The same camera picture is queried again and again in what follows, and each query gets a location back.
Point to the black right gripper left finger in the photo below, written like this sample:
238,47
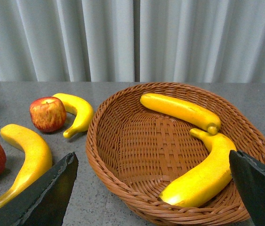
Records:
45,201

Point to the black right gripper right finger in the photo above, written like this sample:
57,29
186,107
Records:
249,177

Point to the curved yellow banana in basket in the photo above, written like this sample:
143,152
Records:
200,184

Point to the brown wicker basket right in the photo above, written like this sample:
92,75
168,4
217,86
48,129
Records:
137,152

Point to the straight yellow banana in basket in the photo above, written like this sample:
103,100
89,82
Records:
184,110

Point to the grey pleated curtain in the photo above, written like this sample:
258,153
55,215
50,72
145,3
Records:
132,40

